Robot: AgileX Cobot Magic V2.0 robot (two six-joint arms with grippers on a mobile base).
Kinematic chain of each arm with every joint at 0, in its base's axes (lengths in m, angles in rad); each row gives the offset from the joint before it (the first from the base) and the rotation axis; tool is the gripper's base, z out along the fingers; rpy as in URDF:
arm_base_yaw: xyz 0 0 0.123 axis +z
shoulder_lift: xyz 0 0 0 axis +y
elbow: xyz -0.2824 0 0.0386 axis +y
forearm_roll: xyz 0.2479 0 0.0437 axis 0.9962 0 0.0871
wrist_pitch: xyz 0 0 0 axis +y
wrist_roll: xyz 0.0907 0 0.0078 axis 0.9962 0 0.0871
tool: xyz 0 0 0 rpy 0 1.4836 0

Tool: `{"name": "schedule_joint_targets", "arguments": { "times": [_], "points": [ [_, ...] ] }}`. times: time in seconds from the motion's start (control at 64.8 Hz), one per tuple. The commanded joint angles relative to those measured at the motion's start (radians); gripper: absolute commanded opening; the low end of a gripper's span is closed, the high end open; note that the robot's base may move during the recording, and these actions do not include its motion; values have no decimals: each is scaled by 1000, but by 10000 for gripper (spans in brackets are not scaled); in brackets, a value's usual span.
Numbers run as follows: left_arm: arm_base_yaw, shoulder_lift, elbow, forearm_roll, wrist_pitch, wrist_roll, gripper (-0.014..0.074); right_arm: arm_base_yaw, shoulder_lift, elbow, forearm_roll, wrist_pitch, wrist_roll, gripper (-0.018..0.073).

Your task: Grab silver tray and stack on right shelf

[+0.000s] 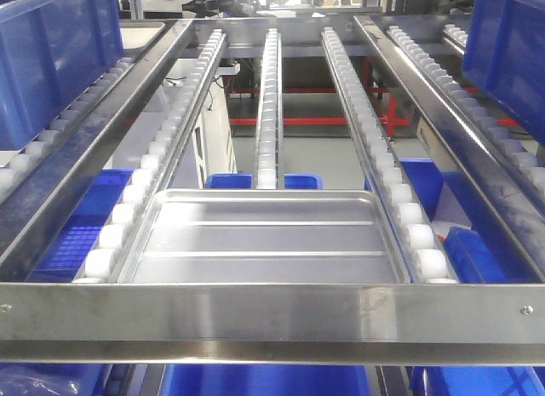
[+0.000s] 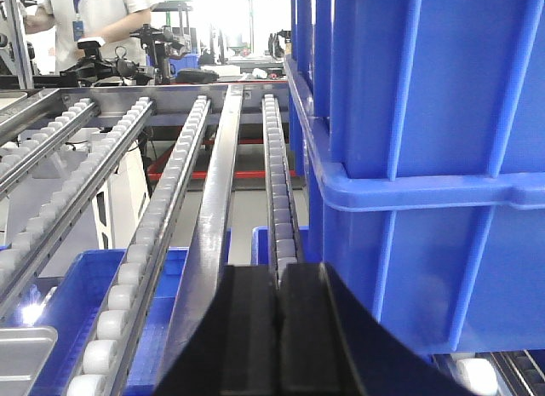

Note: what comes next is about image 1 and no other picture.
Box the silver ribbed metal tray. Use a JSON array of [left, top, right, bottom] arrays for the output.
[[119, 189, 409, 284]]

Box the grey tray far left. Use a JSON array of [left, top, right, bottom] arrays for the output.
[[120, 20, 165, 53]]

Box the centre white roller track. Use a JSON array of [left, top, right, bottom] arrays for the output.
[[252, 28, 284, 190]]

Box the white roller track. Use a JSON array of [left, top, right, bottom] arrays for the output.
[[321, 27, 459, 284], [72, 29, 227, 284], [252, 28, 284, 190]]

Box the blue bin lower centre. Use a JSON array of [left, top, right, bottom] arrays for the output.
[[204, 173, 324, 190]]

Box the right white roller track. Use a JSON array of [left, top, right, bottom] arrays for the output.
[[321, 27, 459, 284]]

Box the left white roller track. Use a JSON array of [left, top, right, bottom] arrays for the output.
[[72, 29, 227, 284]]

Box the blue bin bottom centre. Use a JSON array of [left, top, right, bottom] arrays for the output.
[[159, 364, 371, 395]]

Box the blue bin lower right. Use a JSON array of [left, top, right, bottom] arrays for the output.
[[400, 158, 539, 284]]

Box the blue bin lower left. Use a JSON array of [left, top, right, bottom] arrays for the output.
[[26, 169, 133, 283]]

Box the large blue bin upper left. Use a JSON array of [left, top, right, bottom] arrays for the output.
[[1, 0, 123, 150]]

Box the large blue bin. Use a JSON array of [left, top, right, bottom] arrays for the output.
[[462, 0, 544, 144], [1, 0, 123, 150]]

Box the large blue bin upper right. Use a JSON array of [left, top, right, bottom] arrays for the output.
[[462, 0, 544, 144]]

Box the steel flow rack frame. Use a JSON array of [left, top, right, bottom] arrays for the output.
[[1, 16, 544, 366]]

